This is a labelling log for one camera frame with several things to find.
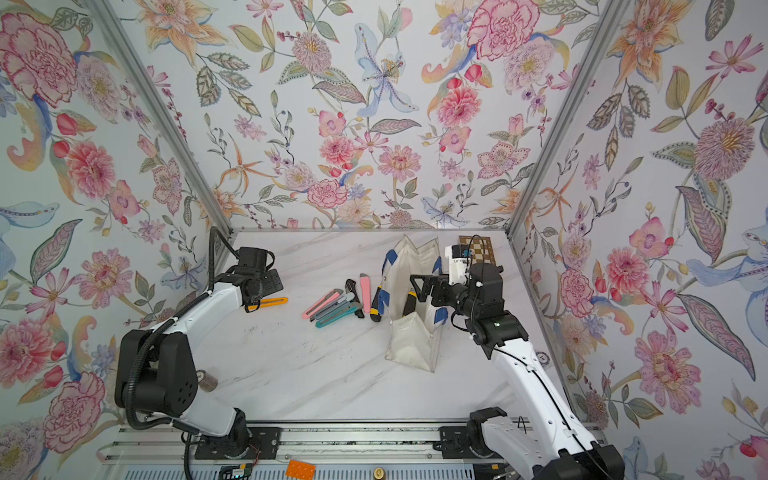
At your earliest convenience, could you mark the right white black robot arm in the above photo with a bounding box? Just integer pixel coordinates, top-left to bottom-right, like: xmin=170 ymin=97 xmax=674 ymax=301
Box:
xmin=410 ymin=260 xmax=625 ymax=479

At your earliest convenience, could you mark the yellow slim art knife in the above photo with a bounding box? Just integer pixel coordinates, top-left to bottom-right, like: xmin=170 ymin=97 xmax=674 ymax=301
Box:
xmin=245 ymin=297 xmax=288 ymax=313

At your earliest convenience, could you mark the light pink art knife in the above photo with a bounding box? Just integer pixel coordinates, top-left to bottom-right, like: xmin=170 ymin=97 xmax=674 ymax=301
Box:
xmin=359 ymin=273 xmax=372 ymax=315

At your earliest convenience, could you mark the grey art knife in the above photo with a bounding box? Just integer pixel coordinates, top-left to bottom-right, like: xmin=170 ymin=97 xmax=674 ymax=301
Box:
xmin=310 ymin=292 xmax=354 ymax=321

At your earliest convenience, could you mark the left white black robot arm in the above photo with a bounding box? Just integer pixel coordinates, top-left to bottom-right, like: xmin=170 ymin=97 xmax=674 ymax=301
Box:
xmin=114 ymin=247 xmax=283 ymax=458

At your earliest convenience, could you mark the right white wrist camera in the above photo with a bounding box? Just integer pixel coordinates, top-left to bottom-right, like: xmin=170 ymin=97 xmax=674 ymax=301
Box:
xmin=445 ymin=244 xmax=472 ymax=286

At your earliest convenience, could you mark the black art knife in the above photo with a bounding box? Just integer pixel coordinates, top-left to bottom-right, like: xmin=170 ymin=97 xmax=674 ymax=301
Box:
xmin=345 ymin=279 xmax=365 ymax=319

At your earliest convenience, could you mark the small tape roll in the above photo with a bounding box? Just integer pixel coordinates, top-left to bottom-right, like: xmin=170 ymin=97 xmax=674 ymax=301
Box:
xmin=196 ymin=370 xmax=219 ymax=393

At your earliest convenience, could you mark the black yellow utility knife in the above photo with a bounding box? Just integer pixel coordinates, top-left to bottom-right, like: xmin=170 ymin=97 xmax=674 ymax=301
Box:
xmin=402 ymin=289 xmax=418 ymax=317
xmin=369 ymin=287 xmax=382 ymax=323

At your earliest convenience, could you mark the white Doraemon canvas pouch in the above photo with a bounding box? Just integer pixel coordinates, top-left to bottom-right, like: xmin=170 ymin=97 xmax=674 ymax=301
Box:
xmin=377 ymin=235 xmax=448 ymax=372

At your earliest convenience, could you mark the wooden chessboard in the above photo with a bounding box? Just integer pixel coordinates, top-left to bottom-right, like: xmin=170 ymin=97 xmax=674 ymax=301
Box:
xmin=459 ymin=235 xmax=496 ymax=265

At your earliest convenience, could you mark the orange tag on rail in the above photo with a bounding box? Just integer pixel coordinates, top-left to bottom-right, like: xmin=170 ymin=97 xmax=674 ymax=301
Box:
xmin=285 ymin=460 xmax=317 ymax=480

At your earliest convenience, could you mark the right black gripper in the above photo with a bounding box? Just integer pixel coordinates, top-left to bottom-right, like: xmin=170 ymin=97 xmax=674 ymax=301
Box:
xmin=414 ymin=272 xmax=484 ymax=324

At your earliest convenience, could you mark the teal art knife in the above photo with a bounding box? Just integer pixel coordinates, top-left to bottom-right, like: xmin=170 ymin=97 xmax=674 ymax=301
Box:
xmin=315 ymin=302 xmax=362 ymax=328

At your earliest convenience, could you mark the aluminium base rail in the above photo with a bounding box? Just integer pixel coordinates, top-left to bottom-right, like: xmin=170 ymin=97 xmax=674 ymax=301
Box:
xmin=95 ymin=422 xmax=613 ymax=466

